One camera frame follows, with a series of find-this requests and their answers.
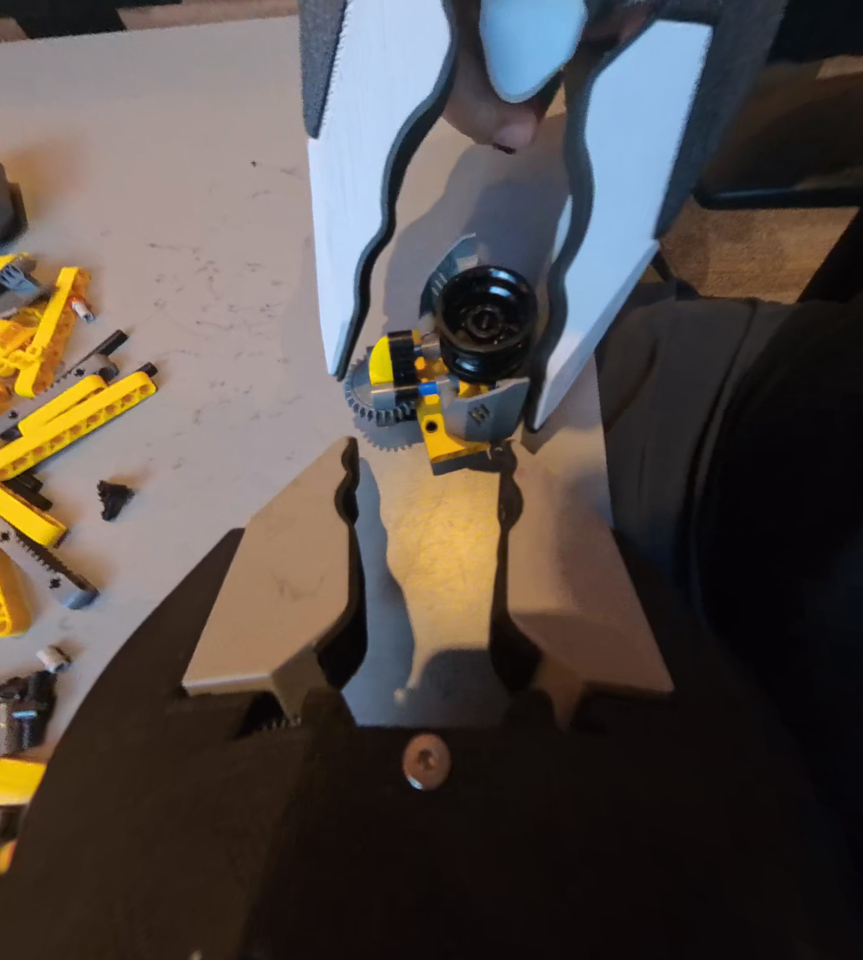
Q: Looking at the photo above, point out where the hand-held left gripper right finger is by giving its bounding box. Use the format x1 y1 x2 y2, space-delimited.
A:
487 441 675 729

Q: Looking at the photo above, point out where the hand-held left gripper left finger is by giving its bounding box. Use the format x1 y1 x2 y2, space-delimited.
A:
181 437 369 725

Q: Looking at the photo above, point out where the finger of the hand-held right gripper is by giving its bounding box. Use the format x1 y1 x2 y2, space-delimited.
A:
304 0 463 380
525 18 714 432

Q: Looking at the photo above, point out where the yellow grey brick gear assembly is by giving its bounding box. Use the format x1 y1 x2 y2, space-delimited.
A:
343 234 534 476

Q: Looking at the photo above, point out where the black toy wheel hub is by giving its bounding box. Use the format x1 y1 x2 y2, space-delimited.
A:
431 264 539 385

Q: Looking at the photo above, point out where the light grey desk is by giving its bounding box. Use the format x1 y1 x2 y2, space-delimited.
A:
0 15 616 864

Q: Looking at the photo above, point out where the person's right hand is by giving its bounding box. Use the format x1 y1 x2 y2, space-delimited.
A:
440 30 564 155

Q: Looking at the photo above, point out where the short yellow brick beam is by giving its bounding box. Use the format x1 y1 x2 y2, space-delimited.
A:
17 373 110 440

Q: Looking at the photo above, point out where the pile of small mixed bricks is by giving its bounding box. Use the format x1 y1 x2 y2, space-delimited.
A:
0 641 76 759

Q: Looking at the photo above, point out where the black metal furniture frame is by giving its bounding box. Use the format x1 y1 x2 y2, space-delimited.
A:
692 182 863 303

